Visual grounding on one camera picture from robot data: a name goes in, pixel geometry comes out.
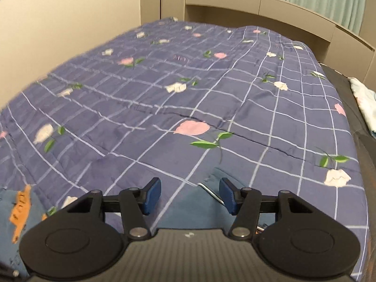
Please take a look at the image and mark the blue floral checked blanket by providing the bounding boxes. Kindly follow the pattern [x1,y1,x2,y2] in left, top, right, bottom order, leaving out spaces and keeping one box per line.
[0,16,368,282]

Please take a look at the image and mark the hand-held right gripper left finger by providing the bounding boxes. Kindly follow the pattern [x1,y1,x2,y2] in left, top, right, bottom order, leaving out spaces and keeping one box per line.
[60,177,162,240]

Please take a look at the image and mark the light blue patterned cloth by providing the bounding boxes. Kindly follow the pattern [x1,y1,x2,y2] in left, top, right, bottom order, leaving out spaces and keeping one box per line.
[349,77,376,137]

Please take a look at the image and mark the blue pants with orange print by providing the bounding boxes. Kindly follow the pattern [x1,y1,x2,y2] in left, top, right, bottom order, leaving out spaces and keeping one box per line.
[0,167,278,282]

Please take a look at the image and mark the beige bed headboard cabinet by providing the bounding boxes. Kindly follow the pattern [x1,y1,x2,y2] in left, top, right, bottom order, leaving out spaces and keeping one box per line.
[139,0,376,86]

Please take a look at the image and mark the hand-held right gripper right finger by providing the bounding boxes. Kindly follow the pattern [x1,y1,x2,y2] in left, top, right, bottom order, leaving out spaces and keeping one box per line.
[219,177,321,240]

